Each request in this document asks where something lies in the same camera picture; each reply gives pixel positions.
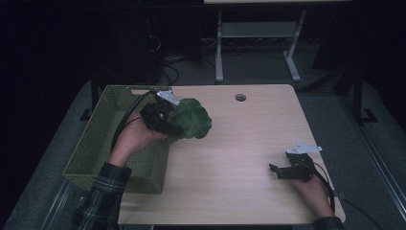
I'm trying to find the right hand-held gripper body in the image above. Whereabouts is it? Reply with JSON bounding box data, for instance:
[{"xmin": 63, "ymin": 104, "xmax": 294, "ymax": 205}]
[{"xmin": 284, "ymin": 142, "xmax": 324, "ymax": 184}]

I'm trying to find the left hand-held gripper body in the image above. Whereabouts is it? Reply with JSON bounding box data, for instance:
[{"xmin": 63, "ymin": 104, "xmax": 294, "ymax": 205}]
[{"xmin": 139, "ymin": 89, "xmax": 185, "ymax": 137}]

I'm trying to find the green plush garment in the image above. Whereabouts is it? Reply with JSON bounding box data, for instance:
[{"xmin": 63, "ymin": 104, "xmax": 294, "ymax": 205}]
[{"xmin": 165, "ymin": 97, "xmax": 214, "ymax": 145}]

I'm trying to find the green woven basket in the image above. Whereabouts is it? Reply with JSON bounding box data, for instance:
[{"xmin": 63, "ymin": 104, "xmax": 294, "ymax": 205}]
[{"xmin": 62, "ymin": 84, "xmax": 174, "ymax": 195}]

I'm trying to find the person's right hand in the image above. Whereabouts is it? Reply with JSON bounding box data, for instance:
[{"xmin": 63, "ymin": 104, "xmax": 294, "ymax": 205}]
[{"xmin": 288, "ymin": 174, "xmax": 335, "ymax": 219}]

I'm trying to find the person's left hand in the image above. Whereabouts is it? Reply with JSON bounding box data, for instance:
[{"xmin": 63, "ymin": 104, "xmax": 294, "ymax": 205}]
[{"xmin": 108, "ymin": 111, "xmax": 169, "ymax": 168}]

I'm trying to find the black metal stand leg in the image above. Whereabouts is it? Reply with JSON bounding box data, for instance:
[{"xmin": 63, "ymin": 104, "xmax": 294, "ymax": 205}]
[{"xmin": 349, "ymin": 65, "xmax": 379, "ymax": 125}]

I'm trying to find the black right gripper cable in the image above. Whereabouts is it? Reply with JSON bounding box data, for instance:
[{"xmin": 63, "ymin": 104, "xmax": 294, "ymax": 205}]
[{"xmin": 310, "ymin": 161, "xmax": 337, "ymax": 213}]

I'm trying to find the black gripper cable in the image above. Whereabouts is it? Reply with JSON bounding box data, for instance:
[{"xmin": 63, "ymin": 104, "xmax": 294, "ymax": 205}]
[
  {"xmin": 110, "ymin": 90, "xmax": 158, "ymax": 151},
  {"xmin": 310, "ymin": 161, "xmax": 337, "ymax": 213}
]

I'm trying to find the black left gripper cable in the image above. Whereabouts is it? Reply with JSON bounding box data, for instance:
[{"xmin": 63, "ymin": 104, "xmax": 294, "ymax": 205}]
[{"xmin": 110, "ymin": 90, "xmax": 158, "ymax": 151}]

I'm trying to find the tangle of floor cables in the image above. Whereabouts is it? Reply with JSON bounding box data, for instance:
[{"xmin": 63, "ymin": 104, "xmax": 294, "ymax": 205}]
[{"xmin": 145, "ymin": 33, "xmax": 218, "ymax": 86}]

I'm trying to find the black floor cable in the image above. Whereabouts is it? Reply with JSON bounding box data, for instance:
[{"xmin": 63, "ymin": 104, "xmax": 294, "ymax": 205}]
[{"xmin": 342, "ymin": 197, "xmax": 386, "ymax": 230}]

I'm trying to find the white table frame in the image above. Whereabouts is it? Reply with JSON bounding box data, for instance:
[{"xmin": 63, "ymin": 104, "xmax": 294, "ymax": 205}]
[{"xmin": 214, "ymin": 9, "xmax": 308, "ymax": 84}]

